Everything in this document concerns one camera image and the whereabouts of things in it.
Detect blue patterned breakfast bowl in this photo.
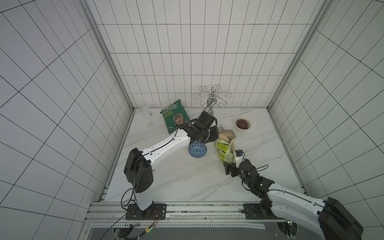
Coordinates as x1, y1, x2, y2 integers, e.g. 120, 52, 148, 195
188, 141, 208, 158

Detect green oats bag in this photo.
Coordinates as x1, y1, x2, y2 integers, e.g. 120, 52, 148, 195
215, 125, 236, 164

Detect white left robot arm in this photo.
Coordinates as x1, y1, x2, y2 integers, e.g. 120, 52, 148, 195
124, 111, 219, 220

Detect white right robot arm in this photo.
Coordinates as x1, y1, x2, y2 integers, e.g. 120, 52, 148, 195
224, 159, 364, 240

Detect green crisps bag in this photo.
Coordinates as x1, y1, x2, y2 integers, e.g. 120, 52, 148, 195
160, 100, 190, 134

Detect white cup with dark drink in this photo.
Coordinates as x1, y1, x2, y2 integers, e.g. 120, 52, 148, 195
235, 118, 251, 132

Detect chrome mug tree stand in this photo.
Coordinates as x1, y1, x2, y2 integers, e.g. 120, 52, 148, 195
192, 85, 233, 115

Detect clear wine glass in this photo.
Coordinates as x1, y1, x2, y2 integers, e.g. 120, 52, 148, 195
141, 106, 156, 129

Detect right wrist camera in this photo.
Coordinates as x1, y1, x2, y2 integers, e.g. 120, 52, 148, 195
235, 150, 245, 168

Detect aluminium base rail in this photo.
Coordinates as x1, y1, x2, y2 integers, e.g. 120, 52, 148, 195
85, 201, 328, 229

